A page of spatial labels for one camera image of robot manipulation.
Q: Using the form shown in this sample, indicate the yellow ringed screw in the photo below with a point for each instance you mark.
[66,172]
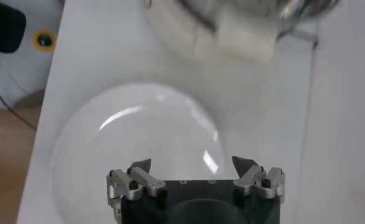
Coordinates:
[44,40]

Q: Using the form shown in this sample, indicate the round white plate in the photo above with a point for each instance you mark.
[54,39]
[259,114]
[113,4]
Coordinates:
[139,137]

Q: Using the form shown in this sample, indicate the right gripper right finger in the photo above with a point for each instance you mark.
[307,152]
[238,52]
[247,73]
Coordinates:
[258,182]

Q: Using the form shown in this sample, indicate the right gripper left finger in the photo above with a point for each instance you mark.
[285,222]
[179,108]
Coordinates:
[139,182]

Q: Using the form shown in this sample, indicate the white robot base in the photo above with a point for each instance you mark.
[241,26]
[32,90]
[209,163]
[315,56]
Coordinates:
[17,76]

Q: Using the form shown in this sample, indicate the black rounded robot part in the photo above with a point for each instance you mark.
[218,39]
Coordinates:
[2,27]

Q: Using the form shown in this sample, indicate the cream electric cooker pot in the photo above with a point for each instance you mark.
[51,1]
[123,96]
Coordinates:
[231,39]

